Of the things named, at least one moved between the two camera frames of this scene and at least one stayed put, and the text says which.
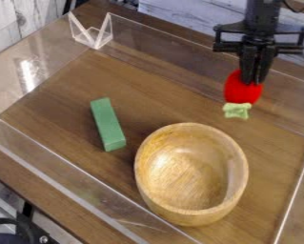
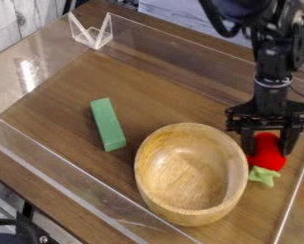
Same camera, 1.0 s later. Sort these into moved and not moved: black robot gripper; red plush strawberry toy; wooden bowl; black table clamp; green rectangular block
Moved: black robot gripper; red plush strawberry toy
Not moved: green rectangular block; wooden bowl; black table clamp
